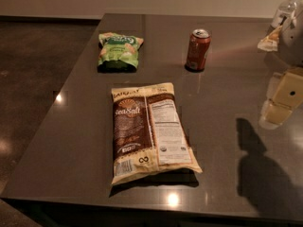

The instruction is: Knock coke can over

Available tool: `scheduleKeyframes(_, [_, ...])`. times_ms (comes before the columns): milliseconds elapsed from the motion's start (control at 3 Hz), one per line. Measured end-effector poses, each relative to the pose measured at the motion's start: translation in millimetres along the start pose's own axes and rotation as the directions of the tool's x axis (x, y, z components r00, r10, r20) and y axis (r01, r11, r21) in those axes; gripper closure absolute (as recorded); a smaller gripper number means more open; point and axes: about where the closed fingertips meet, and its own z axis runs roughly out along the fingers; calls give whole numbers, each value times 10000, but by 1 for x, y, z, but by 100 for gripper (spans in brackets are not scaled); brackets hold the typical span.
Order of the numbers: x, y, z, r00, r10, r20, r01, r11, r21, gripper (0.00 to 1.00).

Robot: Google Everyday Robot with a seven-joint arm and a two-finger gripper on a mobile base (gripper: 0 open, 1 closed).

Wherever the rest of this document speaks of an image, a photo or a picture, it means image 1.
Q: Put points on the crumpled yellow snack wrapper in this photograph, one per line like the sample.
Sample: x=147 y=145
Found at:
x=271 y=41

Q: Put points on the green snack bag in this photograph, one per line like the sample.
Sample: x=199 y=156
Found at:
x=118 y=53

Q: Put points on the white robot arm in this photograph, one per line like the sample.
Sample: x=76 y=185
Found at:
x=284 y=57

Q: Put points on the brown sea salt chip bag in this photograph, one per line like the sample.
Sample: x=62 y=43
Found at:
x=148 y=136

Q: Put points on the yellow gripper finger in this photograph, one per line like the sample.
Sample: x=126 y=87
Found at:
x=288 y=96

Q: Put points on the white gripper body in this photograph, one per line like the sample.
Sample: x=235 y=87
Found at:
x=292 y=46

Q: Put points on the clear plastic water bottle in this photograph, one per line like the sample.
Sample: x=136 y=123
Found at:
x=285 y=10

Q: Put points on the red coke can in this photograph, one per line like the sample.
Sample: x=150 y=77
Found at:
x=199 y=43

